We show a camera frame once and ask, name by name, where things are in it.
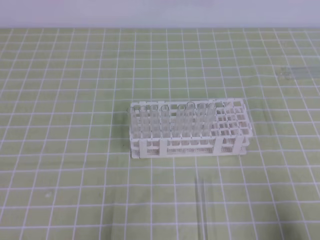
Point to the white plastic test tube rack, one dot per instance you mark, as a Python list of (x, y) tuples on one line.
[(154, 130)]

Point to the green checkered tablecloth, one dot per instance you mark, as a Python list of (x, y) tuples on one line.
[(66, 172)]

